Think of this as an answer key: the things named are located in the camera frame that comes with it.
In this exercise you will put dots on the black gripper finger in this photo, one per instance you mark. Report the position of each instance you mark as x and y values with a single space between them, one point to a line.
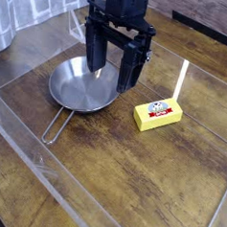
132 63
96 46

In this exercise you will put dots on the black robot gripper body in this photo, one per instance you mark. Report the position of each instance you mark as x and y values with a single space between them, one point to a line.
120 21

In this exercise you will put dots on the yellow butter block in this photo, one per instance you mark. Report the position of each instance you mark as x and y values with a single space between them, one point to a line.
156 114

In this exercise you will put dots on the silver frying pan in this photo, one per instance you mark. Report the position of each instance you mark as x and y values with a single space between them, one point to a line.
73 86

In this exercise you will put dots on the black bar on table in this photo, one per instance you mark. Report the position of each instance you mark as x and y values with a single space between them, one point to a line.
203 29

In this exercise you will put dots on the white sheer curtain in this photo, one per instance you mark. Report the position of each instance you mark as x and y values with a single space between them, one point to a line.
17 15

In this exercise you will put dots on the clear acrylic enclosure wall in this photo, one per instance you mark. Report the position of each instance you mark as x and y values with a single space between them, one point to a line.
102 171

